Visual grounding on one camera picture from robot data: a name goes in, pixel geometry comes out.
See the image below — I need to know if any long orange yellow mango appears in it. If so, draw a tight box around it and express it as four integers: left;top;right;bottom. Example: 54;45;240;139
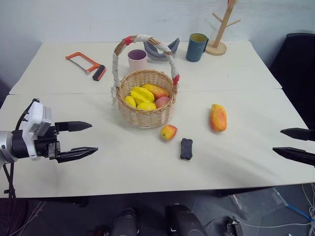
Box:
209;104;227;133

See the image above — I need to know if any pink cup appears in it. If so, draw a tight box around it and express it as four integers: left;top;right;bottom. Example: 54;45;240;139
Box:
127;49;148;73

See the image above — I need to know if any small yellow lemon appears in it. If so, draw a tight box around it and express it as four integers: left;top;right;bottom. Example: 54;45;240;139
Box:
124;95;137;108

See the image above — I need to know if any orange hacksaw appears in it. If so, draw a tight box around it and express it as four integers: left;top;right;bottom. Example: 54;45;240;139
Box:
65;52;107;82

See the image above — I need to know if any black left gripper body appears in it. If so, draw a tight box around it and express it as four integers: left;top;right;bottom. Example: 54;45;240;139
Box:
33;122;61;162

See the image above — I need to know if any dark rounded left shape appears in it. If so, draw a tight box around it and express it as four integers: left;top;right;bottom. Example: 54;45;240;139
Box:
112;207;138;236

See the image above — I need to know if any black bone-shaped eraser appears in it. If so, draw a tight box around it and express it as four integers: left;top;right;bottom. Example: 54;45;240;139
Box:
180;138;193;161

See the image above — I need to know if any black chair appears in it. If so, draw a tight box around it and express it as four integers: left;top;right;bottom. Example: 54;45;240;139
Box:
268;32;315;130

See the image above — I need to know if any orange yellow mango in basket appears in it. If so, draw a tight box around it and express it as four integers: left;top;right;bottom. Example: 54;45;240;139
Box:
141;84;170;100

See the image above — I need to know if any wicker basket with handle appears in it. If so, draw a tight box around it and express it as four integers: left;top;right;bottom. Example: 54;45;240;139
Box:
110;34;181;129

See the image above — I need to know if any blue floor cable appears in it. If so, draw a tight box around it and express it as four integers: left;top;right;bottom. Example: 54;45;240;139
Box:
285;204;315;222

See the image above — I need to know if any small red yellow apple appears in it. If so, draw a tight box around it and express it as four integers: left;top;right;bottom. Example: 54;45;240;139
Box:
160;124;178;141

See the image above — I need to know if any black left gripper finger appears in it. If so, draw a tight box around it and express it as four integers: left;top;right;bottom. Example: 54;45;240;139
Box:
54;121;93;133
56;147;99;164

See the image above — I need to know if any grey blue curved bowl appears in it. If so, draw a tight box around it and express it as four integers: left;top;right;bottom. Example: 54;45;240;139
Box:
143;37;181;63

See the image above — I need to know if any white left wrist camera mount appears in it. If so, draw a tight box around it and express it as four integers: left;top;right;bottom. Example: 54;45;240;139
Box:
19;98;53;161

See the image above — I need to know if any wooden mug tree stand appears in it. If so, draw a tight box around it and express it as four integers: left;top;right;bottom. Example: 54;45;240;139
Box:
204;0;242;56

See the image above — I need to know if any pink peach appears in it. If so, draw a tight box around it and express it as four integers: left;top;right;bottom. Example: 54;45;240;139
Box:
155;96;171;109

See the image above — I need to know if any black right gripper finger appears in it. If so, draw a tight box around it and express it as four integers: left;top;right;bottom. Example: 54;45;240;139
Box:
272;147;315;168
280;127;315;142

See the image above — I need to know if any yellow starfruit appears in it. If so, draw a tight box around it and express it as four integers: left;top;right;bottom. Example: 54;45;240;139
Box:
130;86;155;104

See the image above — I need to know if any dark teal mug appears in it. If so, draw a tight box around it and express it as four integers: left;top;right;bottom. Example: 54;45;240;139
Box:
186;33;209;62

